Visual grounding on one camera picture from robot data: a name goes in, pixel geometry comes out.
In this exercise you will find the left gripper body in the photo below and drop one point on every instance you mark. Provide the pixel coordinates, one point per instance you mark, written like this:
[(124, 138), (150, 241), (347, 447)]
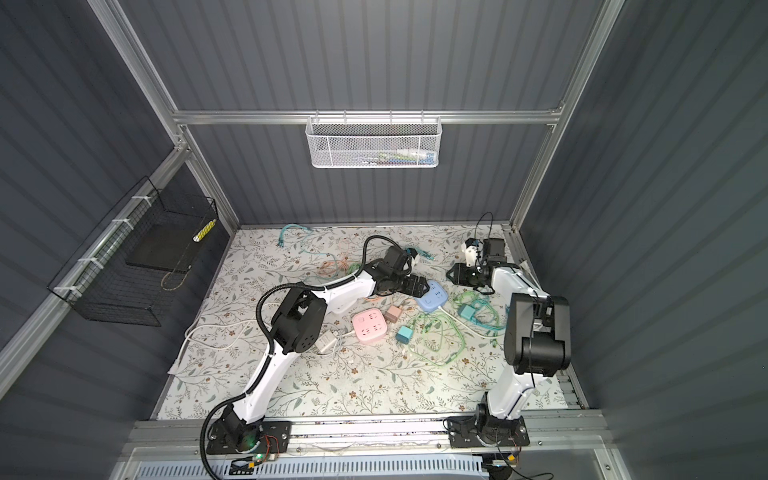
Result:
[(405, 284)]

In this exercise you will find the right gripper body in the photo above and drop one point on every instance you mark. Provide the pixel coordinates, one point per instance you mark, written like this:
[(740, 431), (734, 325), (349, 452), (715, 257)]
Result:
[(470, 276)]

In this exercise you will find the teal USB charger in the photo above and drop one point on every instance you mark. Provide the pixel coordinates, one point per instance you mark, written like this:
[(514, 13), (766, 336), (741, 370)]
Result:
[(467, 312), (404, 335)]

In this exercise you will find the blue power strip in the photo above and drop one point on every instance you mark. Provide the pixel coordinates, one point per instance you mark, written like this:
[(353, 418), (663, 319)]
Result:
[(433, 299)]

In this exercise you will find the pink power strip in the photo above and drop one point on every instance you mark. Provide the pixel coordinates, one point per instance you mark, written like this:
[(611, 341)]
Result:
[(369, 326)]

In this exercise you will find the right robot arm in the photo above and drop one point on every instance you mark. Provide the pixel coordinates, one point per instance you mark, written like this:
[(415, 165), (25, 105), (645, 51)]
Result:
[(536, 336)]

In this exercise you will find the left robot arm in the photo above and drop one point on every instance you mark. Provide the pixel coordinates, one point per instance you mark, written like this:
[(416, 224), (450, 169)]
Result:
[(291, 315)]

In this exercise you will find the white power adapter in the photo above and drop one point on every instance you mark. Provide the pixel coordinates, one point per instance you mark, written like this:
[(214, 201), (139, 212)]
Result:
[(326, 343)]

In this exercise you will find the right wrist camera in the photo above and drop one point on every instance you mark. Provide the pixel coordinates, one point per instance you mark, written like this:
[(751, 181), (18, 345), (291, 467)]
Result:
[(472, 250)]

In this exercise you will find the white wire basket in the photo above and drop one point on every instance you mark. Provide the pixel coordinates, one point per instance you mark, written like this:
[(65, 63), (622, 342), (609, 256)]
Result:
[(374, 145)]

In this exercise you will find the black wire basket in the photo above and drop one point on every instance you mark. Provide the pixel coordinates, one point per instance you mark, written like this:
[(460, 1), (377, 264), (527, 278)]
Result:
[(132, 271)]

